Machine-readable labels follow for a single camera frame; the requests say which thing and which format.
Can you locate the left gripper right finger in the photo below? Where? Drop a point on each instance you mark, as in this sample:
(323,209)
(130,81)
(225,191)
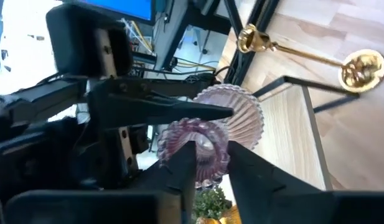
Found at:
(260,193)

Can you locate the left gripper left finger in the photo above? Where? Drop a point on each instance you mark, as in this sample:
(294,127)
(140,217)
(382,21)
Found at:
(179,168)

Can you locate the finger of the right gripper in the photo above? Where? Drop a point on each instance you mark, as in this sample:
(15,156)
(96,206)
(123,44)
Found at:
(142,87)
(166,110)

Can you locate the amber ribbed glass candle holder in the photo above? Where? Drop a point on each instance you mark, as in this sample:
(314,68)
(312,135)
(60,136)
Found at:
(232,216)

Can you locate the pink ribbed glass candle holder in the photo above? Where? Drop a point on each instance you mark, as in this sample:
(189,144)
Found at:
(241,118)

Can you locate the tall gold candlestick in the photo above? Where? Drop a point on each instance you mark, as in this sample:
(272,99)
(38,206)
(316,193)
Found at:
(361,71)

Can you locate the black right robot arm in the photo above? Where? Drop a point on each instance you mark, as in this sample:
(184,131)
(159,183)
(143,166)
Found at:
(30,155)

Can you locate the green potted plant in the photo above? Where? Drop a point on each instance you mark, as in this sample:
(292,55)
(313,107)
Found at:
(212,202)

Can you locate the wooden shelf with black legs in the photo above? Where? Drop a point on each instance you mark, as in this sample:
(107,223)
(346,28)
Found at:
(291,140)

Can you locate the black side table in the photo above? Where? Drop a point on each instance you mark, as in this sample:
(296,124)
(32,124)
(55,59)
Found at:
(210,25)

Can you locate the black aluminium table frame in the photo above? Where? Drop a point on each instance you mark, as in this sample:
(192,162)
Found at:
(241,65)

